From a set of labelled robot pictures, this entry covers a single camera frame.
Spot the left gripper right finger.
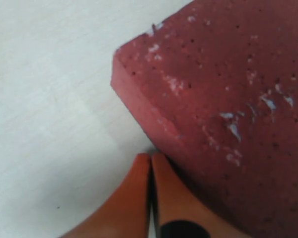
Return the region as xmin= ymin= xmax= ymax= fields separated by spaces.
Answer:
xmin=152 ymin=153 xmax=241 ymax=238

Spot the red brick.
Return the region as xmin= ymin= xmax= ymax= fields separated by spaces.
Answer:
xmin=111 ymin=0 xmax=298 ymax=238

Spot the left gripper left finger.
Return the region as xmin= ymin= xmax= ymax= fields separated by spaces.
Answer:
xmin=62 ymin=153 xmax=150 ymax=238

